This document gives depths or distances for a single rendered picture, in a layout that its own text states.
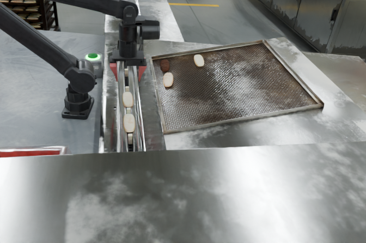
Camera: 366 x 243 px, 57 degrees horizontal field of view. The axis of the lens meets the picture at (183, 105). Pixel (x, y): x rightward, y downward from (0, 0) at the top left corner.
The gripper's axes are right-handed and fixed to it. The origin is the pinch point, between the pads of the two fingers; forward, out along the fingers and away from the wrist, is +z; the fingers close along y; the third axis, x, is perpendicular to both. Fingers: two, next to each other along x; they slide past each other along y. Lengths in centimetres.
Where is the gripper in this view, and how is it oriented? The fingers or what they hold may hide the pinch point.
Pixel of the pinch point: (128, 78)
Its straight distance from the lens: 118.3
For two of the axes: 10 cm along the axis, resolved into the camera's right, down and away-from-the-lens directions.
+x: -1.6, -5.5, 8.2
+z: -0.8, 8.3, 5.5
